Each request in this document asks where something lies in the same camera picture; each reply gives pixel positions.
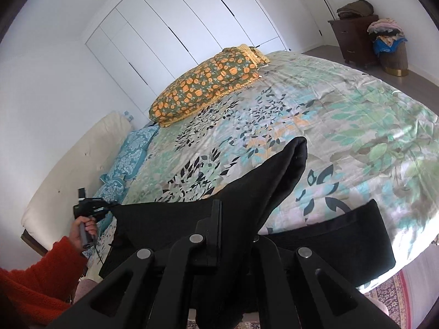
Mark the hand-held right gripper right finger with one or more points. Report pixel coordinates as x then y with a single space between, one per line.
264 252

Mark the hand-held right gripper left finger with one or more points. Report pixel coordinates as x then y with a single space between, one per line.
215 228

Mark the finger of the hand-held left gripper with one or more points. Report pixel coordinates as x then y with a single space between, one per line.
102 215
104 203

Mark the black pants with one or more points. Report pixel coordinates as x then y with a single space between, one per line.
247 185

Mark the person's left forearm orange sleeve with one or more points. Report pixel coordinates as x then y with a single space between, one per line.
37 277

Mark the person's left hand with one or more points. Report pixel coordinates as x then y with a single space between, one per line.
75 231

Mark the blue patterned pillow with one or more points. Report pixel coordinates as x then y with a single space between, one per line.
135 150
111 190

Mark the cream padded headboard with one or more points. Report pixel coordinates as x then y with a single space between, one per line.
75 174

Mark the patterned red rug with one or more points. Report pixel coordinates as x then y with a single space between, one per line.
387 291

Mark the pumpkin print pillow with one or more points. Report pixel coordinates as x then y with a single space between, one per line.
202 85

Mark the bed with floral cover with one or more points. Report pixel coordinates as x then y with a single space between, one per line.
343 126

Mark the white wardrobe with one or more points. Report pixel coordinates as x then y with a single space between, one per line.
178 24

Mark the brown round basket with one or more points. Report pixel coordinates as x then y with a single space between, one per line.
394 61

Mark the dark wooden nightstand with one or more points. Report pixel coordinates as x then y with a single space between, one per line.
355 39

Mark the white door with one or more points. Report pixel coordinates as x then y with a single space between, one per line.
313 10

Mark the pile of colourful clothes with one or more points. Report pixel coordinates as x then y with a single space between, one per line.
387 36

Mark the folded olive blankets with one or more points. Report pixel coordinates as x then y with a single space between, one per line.
355 8

